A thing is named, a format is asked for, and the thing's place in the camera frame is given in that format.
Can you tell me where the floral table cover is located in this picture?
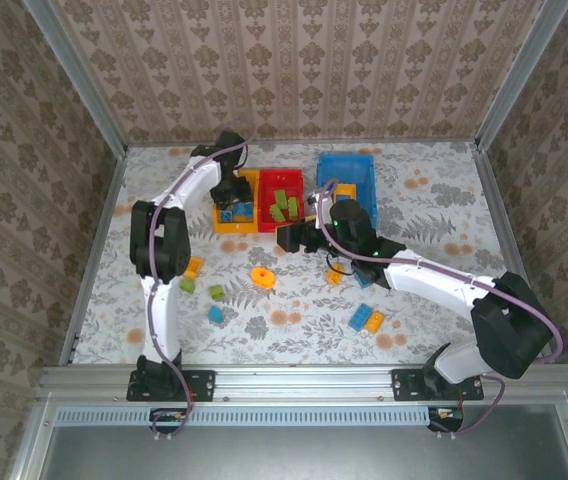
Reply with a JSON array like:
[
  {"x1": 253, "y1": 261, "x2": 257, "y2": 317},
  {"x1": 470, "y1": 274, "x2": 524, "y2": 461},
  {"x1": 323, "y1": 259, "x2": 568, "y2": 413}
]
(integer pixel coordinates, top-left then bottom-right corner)
[{"x1": 71, "y1": 142, "x2": 550, "y2": 366}]

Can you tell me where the black connector socket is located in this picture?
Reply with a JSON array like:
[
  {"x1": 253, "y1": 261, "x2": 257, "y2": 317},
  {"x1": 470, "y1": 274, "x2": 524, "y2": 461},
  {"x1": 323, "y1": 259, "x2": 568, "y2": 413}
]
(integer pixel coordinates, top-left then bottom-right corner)
[
  {"x1": 428, "y1": 407, "x2": 465, "y2": 426},
  {"x1": 149, "y1": 408, "x2": 188, "y2": 424}
]

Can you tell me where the grey metal panel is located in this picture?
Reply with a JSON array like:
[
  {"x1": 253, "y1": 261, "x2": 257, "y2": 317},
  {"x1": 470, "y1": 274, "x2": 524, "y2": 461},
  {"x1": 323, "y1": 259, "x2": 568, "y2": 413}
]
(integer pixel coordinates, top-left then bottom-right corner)
[{"x1": 38, "y1": 424, "x2": 568, "y2": 480}]

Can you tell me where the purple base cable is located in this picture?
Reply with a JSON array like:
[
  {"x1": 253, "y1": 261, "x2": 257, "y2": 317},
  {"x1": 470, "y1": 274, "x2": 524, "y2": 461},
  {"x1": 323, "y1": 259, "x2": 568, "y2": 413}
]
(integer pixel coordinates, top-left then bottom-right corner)
[
  {"x1": 142, "y1": 364, "x2": 198, "y2": 444},
  {"x1": 428, "y1": 375, "x2": 508, "y2": 440}
]

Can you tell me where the red plastic bin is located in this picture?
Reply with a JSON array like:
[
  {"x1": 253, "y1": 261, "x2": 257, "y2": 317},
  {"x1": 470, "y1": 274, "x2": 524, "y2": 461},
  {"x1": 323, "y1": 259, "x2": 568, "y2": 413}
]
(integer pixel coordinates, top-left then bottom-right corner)
[{"x1": 257, "y1": 168, "x2": 308, "y2": 235}]

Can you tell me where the aluminium table edge rail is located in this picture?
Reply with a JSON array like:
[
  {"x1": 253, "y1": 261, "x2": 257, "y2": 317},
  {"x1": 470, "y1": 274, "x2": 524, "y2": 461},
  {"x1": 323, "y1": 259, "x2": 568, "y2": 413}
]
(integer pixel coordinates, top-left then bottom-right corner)
[
  {"x1": 58, "y1": 144, "x2": 130, "y2": 366},
  {"x1": 469, "y1": 142, "x2": 553, "y2": 364}
]

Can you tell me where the yellow plastic bin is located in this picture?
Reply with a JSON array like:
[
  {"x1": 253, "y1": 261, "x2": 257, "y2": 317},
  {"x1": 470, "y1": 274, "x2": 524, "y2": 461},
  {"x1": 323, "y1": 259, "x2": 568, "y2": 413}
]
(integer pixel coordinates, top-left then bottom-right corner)
[{"x1": 212, "y1": 169, "x2": 261, "y2": 235}]

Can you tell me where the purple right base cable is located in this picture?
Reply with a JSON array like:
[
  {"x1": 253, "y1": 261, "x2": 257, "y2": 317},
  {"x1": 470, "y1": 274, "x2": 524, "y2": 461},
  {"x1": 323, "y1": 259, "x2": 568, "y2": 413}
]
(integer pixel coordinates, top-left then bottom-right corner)
[{"x1": 428, "y1": 375, "x2": 508, "y2": 440}]

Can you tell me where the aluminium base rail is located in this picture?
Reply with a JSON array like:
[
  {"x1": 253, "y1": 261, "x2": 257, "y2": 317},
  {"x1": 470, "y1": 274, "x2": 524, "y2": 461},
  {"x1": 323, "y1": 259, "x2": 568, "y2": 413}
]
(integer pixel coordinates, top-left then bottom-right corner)
[{"x1": 38, "y1": 363, "x2": 568, "y2": 404}]

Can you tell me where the blue plastic bin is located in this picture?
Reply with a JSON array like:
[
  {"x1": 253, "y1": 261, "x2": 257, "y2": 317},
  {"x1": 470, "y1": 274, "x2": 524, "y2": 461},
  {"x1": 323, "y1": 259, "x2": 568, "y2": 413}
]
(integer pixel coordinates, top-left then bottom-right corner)
[{"x1": 315, "y1": 153, "x2": 380, "y2": 231}]

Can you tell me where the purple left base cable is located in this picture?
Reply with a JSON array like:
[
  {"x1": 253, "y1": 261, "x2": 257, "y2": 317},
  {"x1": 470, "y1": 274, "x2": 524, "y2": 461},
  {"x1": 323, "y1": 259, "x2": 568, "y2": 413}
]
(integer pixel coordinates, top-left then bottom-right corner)
[{"x1": 142, "y1": 364, "x2": 198, "y2": 444}]

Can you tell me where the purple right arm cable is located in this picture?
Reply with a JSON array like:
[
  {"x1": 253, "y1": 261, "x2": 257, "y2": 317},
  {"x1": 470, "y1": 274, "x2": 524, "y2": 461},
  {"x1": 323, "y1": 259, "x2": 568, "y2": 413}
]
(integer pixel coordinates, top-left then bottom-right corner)
[{"x1": 313, "y1": 178, "x2": 564, "y2": 364}]

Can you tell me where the thin black right gripper cable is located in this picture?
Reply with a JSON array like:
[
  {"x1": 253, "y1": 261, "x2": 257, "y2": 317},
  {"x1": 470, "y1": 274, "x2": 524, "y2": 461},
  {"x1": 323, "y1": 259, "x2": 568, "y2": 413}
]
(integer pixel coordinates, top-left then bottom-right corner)
[{"x1": 324, "y1": 252, "x2": 361, "y2": 277}]

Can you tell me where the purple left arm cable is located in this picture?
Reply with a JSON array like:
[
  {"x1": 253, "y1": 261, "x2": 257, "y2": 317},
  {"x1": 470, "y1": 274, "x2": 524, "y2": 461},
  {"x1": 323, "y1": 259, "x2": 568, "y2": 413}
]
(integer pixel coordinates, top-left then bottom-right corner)
[{"x1": 143, "y1": 118, "x2": 258, "y2": 361}]

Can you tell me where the thin grey table edge strip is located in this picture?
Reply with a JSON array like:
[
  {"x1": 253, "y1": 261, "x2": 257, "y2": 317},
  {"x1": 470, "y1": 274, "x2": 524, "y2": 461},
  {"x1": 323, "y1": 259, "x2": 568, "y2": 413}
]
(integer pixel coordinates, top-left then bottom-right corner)
[{"x1": 126, "y1": 139, "x2": 475, "y2": 149}]

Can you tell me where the orange round lego ring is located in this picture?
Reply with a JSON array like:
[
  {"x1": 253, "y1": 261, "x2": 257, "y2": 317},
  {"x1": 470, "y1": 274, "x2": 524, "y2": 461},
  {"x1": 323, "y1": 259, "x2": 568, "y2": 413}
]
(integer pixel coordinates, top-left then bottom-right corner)
[{"x1": 250, "y1": 266, "x2": 278, "y2": 291}]

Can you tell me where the slotted grey cable duct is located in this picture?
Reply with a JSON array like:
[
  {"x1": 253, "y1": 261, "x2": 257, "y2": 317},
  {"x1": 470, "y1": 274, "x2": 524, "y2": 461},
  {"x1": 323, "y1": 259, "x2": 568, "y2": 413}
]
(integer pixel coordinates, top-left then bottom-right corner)
[{"x1": 53, "y1": 405, "x2": 433, "y2": 427}]

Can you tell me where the aluminium upright frame post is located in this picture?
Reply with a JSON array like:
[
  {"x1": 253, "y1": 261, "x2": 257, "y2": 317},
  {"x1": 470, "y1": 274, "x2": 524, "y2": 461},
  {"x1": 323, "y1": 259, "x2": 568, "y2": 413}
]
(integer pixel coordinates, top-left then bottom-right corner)
[
  {"x1": 21, "y1": 0, "x2": 129, "y2": 154},
  {"x1": 474, "y1": 0, "x2": 568, "y2": 151}
]

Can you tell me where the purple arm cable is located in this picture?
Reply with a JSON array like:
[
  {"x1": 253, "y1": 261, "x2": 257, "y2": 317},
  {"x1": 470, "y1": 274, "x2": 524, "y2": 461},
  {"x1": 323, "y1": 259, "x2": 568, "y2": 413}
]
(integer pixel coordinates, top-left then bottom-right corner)
[
  {"x1": 313, "y1": 178, "x2": 564, "y2": 364},
  {"x1": 143, "y1": 118, "x2": 258, "y2": 361}
]

